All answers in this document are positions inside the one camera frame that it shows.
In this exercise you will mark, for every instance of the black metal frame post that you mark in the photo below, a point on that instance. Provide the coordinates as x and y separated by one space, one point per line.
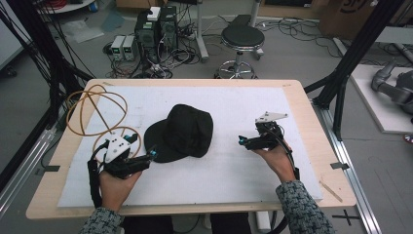
354 55
32 42

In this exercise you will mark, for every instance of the black computer tower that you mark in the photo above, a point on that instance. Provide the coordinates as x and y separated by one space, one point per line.
168 27
146 35

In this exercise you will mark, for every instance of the grey power supply box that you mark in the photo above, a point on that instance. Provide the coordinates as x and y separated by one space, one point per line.
117 48
129 48

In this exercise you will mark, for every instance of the person's legs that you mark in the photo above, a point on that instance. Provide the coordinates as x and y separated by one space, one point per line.
147 225

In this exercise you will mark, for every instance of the white foam mat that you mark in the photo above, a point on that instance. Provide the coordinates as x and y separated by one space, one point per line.
207 175

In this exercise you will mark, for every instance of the white floor board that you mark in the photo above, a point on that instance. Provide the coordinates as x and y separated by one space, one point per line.
380 110

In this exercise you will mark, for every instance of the person's left hand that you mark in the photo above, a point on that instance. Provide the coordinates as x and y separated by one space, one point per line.
115 190

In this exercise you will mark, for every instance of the black round stool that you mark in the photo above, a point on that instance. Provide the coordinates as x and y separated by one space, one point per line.
243 37

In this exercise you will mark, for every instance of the small white box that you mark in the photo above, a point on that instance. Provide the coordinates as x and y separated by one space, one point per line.
154 13

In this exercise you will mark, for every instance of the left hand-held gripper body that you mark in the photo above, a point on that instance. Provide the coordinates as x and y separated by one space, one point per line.
117 149

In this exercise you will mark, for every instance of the clear plastic sheet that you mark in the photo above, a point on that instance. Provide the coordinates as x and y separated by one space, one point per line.
82 31

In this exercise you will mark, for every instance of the aluminium rail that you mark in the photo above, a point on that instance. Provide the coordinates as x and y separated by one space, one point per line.
22 169
352 182

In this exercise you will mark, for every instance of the cardboard box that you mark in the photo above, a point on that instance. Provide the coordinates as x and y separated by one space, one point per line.
349 16

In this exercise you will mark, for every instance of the wooden table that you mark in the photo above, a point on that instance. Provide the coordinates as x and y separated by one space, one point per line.
328 143

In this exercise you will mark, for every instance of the person's right hand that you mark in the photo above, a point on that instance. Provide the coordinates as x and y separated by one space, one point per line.
279 162

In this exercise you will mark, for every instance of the white desk leg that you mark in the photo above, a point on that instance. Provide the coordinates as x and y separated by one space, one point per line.
201 35

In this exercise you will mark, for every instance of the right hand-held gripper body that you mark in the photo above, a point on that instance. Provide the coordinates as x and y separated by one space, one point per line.
269 136

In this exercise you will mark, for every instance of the thin wooden stick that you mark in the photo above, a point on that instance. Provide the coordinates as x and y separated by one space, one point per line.
331 191

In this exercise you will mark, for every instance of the black cap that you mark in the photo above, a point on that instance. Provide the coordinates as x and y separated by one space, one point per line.
183 133

